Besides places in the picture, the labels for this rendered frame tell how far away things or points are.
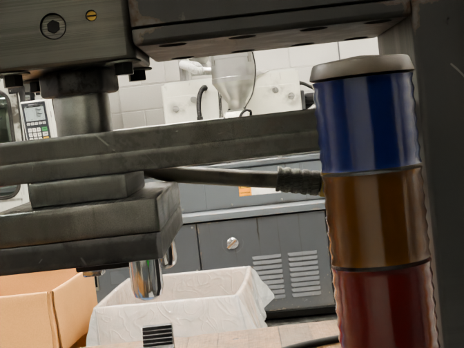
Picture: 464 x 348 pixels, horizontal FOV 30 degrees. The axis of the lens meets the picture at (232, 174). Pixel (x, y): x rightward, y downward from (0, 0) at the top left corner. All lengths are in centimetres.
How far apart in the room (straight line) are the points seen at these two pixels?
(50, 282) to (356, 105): 313
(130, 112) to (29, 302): 432
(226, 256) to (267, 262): 24
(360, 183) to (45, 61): 28
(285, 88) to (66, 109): 507
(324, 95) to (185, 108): 534
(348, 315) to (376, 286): 2
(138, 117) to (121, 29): 651
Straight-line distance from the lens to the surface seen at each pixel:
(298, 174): 65
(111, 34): 54
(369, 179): 31
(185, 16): 52
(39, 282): 343
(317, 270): 510
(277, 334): 116
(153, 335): 87
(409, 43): 54
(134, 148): 54
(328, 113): 32
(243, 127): 54
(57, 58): 55
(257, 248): 508
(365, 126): 31
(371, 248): 32
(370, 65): 31
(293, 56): 702
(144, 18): 52
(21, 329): 290
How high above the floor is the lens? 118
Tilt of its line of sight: 3 degrees down
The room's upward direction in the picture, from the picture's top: 6 degrees counter-clockwise
